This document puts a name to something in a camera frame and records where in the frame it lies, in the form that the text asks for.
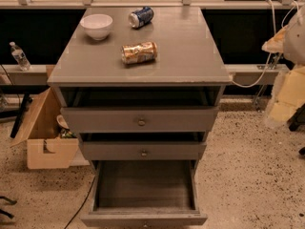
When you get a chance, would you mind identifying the white ceramic bowl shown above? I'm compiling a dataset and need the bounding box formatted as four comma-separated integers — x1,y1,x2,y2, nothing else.
80,14,113,40

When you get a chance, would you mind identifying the grey bottom drawer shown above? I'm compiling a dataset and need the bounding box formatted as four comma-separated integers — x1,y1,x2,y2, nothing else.
81,160,207,229

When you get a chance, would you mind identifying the black chair leg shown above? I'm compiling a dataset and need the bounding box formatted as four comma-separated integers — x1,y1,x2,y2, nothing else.
0,196,18,220

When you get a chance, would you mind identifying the clear plastic water bottle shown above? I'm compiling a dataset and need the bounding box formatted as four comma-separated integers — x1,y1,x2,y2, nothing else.
10,42,31,72

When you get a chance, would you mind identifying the blue soda can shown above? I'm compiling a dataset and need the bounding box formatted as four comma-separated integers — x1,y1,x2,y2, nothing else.
128,7,154,29

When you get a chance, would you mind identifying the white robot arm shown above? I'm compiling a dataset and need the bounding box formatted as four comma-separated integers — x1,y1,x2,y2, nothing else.
262,6,305,128

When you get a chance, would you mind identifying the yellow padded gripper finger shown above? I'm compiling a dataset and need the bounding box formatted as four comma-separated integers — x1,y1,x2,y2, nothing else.
264,65,305,128
261,26,287,53

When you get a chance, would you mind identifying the grey middle drawer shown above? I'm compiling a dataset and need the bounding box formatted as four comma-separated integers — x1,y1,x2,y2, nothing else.
80,132,207,160

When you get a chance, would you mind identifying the open cardboard box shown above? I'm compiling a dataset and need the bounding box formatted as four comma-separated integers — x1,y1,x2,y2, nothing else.
11,88,78,169

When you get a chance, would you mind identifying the white cable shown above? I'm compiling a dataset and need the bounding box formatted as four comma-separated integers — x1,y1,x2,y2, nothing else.
231,0,301,89

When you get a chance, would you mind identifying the grey drawer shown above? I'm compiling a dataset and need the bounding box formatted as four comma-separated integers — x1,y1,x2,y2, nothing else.
81,160,207,229
61,87,218,133
80,132,207,160

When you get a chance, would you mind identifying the grey top drawer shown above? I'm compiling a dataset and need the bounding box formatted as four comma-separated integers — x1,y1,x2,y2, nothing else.
61,87,218,133

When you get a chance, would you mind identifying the grey drawer cabinet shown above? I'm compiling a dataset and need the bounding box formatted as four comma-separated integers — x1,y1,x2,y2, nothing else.
47,6,234,164

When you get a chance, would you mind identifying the black floor cable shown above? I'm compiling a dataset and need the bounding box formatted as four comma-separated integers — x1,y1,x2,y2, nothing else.
63,175,97,229

